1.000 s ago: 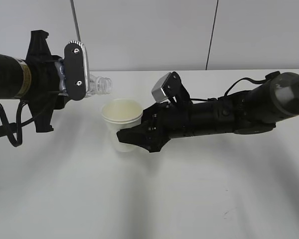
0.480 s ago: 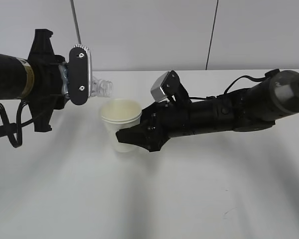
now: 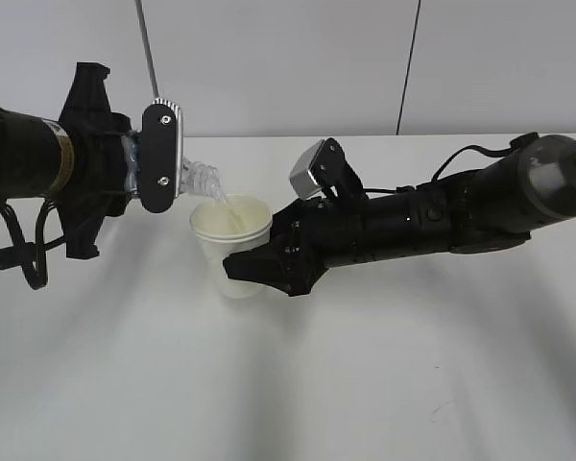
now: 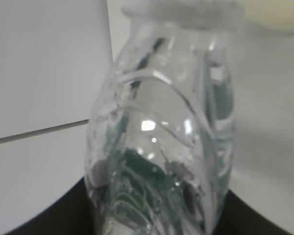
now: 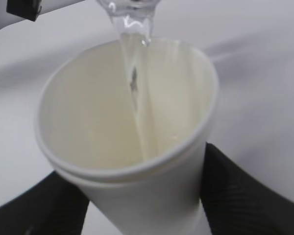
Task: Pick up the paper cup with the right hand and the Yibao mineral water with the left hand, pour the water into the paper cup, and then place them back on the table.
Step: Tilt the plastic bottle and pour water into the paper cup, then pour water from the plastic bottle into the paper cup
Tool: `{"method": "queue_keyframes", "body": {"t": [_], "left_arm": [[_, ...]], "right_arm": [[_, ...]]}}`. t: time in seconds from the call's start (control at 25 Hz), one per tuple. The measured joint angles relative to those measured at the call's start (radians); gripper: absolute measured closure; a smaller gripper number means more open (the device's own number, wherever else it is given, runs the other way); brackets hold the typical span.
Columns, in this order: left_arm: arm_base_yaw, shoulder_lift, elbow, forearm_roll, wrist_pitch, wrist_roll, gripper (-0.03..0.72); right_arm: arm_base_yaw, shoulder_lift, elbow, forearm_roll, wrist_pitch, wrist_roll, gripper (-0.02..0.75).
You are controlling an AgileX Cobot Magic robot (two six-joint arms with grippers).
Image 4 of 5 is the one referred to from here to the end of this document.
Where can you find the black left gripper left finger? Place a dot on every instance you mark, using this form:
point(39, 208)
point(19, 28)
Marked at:
point(69, 215)

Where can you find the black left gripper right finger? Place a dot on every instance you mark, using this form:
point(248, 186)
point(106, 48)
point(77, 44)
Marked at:
point(238, 218)

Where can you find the clear water bottle green label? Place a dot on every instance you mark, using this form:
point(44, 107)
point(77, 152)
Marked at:
point(160, 138)

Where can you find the white paper cup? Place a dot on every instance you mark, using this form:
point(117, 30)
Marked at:
point(277, 15)

